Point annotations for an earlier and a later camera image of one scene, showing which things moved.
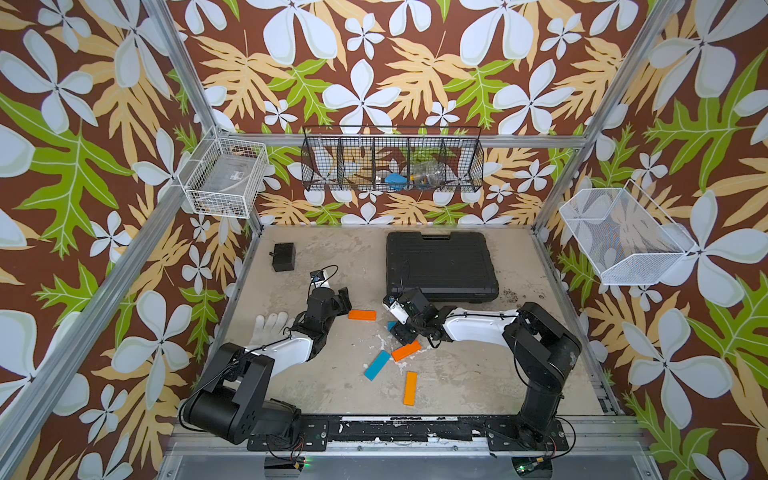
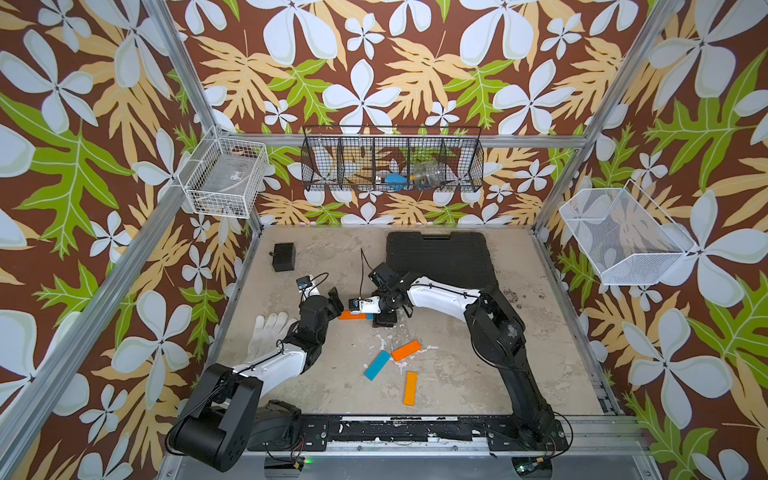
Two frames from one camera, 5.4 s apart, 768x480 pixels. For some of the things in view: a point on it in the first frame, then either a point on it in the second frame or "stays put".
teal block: [376, 365] stays put
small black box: [284, 257] stays put
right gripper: [401, 334] → [382, 320]
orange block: [406, 350] stays put
